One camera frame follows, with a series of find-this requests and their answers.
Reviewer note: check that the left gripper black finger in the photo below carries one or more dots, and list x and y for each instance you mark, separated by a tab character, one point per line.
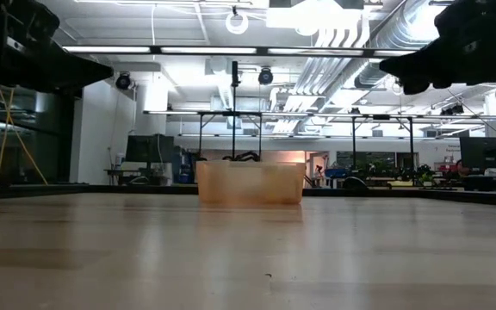
84	73

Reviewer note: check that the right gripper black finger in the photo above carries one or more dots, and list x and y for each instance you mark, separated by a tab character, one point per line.
411	64

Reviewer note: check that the orange translucent plastic basket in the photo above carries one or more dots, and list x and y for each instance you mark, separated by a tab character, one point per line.
250	183

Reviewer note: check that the black round hanging reel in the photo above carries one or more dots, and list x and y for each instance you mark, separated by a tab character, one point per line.
123	82
265	76

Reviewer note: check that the black computer monitor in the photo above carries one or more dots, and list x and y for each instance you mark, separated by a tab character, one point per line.
485	153
149	148

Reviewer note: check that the blue storage bin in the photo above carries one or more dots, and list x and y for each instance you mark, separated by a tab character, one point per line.
336	173

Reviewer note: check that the black tripod stand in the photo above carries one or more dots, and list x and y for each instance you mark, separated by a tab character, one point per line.
234	107

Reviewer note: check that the black workstation frame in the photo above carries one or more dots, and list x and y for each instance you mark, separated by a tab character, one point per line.
213	113
381	117

